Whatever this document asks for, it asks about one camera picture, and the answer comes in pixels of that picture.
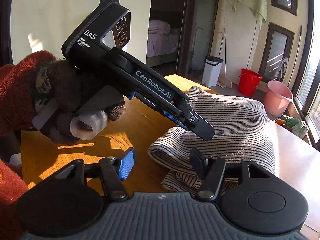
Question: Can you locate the person's red fleece clothing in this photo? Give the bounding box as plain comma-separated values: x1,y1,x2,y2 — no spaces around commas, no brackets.
0,160,29,240

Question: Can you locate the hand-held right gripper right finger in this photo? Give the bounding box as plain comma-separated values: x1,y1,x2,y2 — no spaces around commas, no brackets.
190,147,272,202

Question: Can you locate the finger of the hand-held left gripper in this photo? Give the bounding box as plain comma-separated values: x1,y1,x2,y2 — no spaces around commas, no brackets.
162,109,191,132
175,99,215,141

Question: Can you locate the grey hanging cloth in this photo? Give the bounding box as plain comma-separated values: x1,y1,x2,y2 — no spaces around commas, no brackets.
279,57,290,79

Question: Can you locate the pale green fuzzy cloth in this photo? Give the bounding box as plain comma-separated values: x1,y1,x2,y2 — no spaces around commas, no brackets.
292,121,309,138

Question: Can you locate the dark framed glass door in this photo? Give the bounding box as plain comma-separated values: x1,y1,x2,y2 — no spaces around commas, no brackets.
259,22,295,82

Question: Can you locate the bed with pink bedding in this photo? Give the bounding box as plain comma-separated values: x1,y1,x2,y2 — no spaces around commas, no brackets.
147,19,180,58

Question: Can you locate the person's left forearm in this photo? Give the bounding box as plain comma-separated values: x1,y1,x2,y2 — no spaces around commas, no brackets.
0,51,58,137

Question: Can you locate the black window frame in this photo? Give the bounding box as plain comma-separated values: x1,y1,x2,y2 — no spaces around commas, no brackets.
291,0,320,150

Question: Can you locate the hanging green towel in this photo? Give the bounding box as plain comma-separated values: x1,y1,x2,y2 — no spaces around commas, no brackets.
229,0,267,28

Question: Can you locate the red plastic bucket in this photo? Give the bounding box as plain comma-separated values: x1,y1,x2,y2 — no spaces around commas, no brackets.
237,69,263,97

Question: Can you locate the wooden pole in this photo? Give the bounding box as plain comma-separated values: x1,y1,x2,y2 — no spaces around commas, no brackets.
287,25,303,88

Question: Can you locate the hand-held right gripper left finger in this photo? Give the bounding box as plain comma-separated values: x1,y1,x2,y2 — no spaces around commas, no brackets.
54,147,136,201

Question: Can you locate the small dark framed window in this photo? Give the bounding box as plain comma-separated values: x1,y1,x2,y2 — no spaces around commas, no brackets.
271,0,298,16

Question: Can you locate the striped grey garment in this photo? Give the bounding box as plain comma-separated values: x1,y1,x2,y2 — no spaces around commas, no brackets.
147,86,275,195

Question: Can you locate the person's left hand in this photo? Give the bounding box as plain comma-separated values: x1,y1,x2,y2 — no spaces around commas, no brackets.
32,59,126,146

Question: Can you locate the broom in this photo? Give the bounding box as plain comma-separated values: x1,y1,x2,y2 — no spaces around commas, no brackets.
217,27,233,88

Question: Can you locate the pink plastic bucket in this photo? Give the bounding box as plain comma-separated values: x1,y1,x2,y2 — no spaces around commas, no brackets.
263,80,293,117

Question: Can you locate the white trash bin black lid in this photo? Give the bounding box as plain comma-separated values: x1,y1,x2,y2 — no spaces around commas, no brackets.
202,56,224,87

